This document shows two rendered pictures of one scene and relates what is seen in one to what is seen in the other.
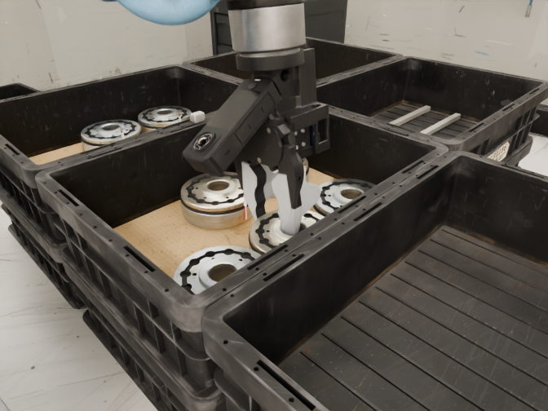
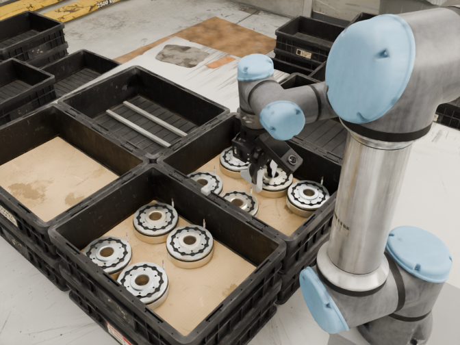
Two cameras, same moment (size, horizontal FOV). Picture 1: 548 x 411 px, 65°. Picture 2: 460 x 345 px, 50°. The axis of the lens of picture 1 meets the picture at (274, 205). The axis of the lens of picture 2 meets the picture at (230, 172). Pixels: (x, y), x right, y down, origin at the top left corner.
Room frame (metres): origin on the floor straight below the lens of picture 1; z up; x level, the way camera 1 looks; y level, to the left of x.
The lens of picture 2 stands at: (0.61, 0.92, 1.67)
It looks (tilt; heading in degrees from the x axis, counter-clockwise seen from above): 40 degrees down; 264
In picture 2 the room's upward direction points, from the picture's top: 2 degrees clockwise
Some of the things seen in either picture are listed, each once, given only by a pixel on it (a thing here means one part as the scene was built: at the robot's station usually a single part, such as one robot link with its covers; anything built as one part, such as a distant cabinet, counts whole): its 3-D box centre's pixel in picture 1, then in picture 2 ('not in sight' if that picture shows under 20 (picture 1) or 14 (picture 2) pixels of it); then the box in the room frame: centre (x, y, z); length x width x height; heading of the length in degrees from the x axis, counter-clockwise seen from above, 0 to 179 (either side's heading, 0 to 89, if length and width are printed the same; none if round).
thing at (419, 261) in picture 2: not in sight; (409, 269); (0.23, 0.38, 0.97); 0.13 x 0.12 x 0.14; 17
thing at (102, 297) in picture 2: (133, 138); (168, 257); (0.67, 0.24, 0.87); 0.40 x 0.30 x 0.11; 135
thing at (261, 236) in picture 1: (293, 233); (272, 176); (0.41, -0.02, 0.86); 0.10 x 0.10 x 0.01
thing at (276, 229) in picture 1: (293, 229); (272, 174); (0.41, -0.02, 0.86); 0.05 x 0.05 x 0.01
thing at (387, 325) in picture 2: not in sight; (397, 306); (0.22, 0.38, 0.85); 0.15 x 0.15 x 0.10
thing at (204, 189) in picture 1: (218, 187); (237, 202); (0.51, 0.08, 0.86); 0.05 x 0.05 x 0.01
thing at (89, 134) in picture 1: (111, 130); (142, 282); (0.72, 0.29, 0.86); 0.10 x 0.10 x 0.01
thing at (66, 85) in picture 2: not in sight; (79, 100); (1.18, -1.31, 0.31); 0.40 x 0.30 x 0.34; 51
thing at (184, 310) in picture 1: (254, 169); (257, 170); (0.46, 0.02, 0.92); 0.40 x 0.30 x 0.02; 135
